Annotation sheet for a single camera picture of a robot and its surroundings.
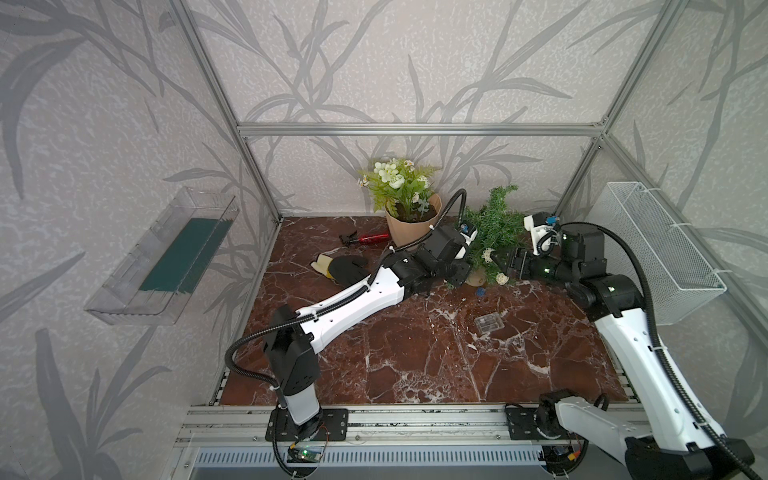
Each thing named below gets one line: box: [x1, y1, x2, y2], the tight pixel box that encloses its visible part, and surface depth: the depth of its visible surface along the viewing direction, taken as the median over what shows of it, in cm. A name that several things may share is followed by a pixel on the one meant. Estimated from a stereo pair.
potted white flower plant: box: [357, 158, 442, 246], surface depth 93 cm
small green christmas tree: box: [463, 185, 531, 283], surface depth 79 cm
